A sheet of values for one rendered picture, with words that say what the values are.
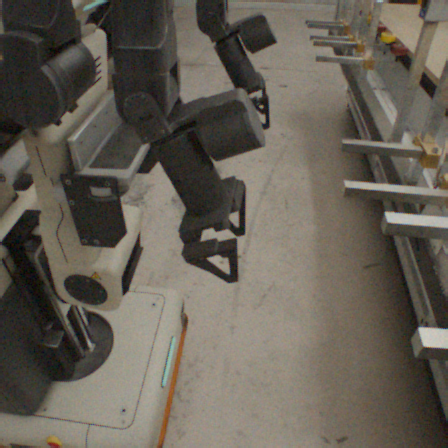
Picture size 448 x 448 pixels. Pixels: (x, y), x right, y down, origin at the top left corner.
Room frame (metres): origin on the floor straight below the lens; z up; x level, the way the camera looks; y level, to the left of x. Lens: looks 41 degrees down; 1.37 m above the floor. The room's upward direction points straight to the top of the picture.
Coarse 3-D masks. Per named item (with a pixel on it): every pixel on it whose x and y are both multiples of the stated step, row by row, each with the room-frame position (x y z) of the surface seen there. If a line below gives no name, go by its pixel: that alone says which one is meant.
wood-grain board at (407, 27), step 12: (384, 12) 2.90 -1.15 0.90; (396, 12) 2.92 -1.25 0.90; (408, 12) 2.93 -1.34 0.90; (396, 24) 2.50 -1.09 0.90; (408, 24) 2.51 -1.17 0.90; (420, 24) 2.52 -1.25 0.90; (444, 24) 2.53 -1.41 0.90; (396, 36) 2.18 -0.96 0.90; (408, 36) 2.19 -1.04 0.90; (444, 36) 2.21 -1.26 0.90; (408, 48) 1.93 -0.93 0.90; (432, 48) 1.94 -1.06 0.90; (444, 48) 1.95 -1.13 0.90; (432, 60) 1.73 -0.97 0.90; (444, 60) 1.74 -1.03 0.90; (432, 72) 1.55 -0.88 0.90
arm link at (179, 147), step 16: (176, 128) 0.40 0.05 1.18; (192, 128) 0.38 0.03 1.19; (160, 144) 0.38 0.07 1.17; (176, 144) 0.38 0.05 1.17; (192, 144) 0.38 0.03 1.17; (160, 160) 0.38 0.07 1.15; (176, 160) 0.37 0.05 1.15; (192, 160) 0.38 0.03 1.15; (208, 160) 0.39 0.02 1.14; (176, 176) 0.37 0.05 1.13
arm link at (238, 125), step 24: (144, 96) 0.37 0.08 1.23; (216, 96) 0.41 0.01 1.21; (240, 96) 0.39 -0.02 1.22; (144, 120) 0.37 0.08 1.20; (168, 120) 0.39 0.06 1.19; (192, 120) 0.37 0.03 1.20; (216, 120) 0.38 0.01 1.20; (240, 120) 0.37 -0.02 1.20; (144, 144) 0.37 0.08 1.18; (216, 144) 0.37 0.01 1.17; (240, 144) 0.37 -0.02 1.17; (264, 144) 0.38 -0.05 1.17
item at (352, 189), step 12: (348, 192) 0.74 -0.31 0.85; (360, 192) 0.74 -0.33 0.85; (372, 192) 0.74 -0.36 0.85; (384, 192) 0.73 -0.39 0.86; (396, 192) 0.73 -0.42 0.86; (408, 192) 0.73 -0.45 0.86; (420, 192) 0.73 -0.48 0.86; (432, 192) 0.73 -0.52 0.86; (444, 192) 0.73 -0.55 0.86; (432, 204) 0.71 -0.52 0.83; (444, 204) 0.71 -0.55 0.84
